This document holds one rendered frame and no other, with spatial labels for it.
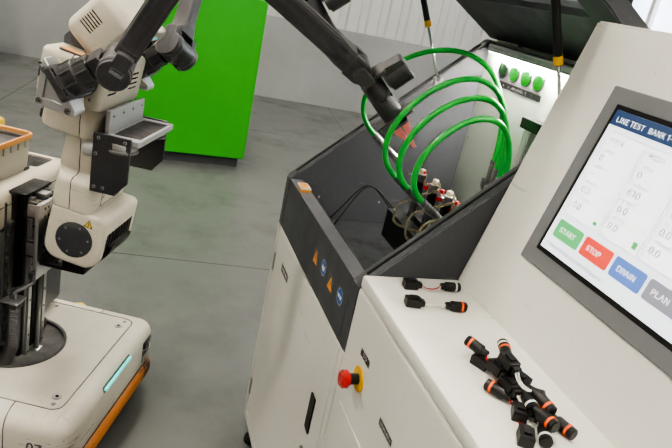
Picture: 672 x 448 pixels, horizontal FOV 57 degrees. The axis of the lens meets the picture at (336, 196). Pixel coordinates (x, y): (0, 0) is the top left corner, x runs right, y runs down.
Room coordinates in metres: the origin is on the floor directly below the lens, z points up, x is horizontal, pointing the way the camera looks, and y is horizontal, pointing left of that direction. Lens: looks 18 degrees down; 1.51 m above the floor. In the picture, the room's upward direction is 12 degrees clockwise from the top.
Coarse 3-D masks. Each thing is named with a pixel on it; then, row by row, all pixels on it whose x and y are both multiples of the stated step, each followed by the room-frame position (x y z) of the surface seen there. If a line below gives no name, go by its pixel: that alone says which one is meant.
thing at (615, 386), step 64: (576, 64) 1.26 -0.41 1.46; (640, 64) 1.12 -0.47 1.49; (576, 128) 1.17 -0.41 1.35; (512, 192) 1.23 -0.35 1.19; (512, 256) 1.13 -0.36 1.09; (512, 320) 1.04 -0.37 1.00; (576, 320) 0.93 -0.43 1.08; (384, 384) 0.96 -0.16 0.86; (576, 384) 0.87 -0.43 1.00; (640, 384) 0.79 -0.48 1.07
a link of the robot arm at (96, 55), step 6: (108, 48) 1.44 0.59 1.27; (90, 54) 1.43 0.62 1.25; (96, 54) 1.41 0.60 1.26; (102, 54) 1.43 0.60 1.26; (108, 54) 1.40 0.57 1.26; (114, 54) 1.40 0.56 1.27; (90, 60) 1.39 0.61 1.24; (96, 60) 1.40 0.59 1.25; (90, 66) 1.40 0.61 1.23; (96, 66) 1.40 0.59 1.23; (132, 66) 1.42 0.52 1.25
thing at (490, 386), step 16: (480, 352) 0.90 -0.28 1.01; (480, 368) 0.89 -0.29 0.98; (496, 368) 0.85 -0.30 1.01; (512, 368) 0.84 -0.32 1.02; (496, 384) 0.83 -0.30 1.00; (512, 384) 0.82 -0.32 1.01; (528, 384) 0.84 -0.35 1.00; (512, 400) 0.81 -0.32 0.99; (528, 400) 0.79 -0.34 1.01; (544, 400) 0.78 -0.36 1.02; (512, 416) 0.77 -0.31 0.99; (528, 416) 0.77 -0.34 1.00; (544, 416) 0.75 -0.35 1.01; (560, 416) 0.78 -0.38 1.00; (528, 432) 0.72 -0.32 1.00; (544, 432) 0.73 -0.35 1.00; (560, 432) 0.76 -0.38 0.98; (576, 432) 0.76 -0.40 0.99
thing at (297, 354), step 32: (288, 256) 1.65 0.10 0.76; (288, 288) 1.59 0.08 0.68; (288, 320) 1.54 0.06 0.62; (320, 320) 1.31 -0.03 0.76; (288, 352) 1.49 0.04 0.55; (320, 352) 1.27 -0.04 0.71; (256, 384) 1.72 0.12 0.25; (288, 384) 1.43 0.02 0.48; (320, 384) 1.23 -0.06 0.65; (256, 416) 1.66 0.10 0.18; (288, 416) 1.39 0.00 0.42; (320, 416) 1.19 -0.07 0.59
